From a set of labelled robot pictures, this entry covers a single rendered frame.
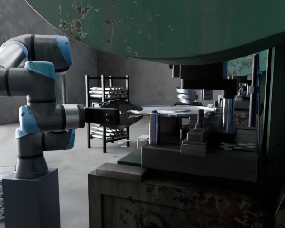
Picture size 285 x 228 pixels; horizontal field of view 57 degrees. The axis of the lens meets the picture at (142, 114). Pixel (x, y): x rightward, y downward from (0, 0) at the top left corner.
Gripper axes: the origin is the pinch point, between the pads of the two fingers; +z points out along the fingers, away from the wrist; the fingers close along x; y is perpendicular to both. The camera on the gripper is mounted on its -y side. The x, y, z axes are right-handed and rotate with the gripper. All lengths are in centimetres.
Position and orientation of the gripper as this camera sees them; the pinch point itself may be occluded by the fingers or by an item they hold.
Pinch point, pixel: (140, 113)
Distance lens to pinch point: 85.4
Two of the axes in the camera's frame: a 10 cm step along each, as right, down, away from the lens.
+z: 8.7, -0.6, 4.8
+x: 0.0, 9.9, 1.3
